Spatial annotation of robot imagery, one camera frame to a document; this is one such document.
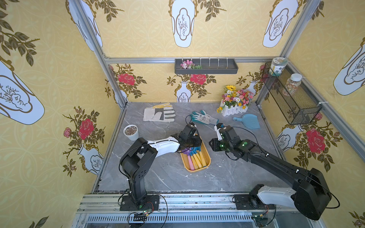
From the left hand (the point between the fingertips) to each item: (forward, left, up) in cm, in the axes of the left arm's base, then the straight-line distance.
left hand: (196, 139), depth 93 cm
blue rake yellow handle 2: (-12, 0, -3) cm, 12 cm away
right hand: (-5, -9, +8) cm, 13 cm away
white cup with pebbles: (+7, +43, +1) cm, 44 cm away
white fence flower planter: (+24, -28, +10) cm, 38 cm away
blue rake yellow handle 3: (-12, -2, -1) cm, 12 cm away
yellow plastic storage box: (-8, -4, -2) cm, 9 cm away
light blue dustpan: (+18, -43, -5) cm, 47 cm away
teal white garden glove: (+22, -6, -3) cm, 23 cm away
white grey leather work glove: (+28, +24, -5) cm, 37 cm away
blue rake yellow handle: (-16, +2, -3) cm, 16 cm away
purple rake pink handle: (-8, +6, -3) cm, 10 cm away
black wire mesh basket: (+13, -57, +24) cm, 63 cm away
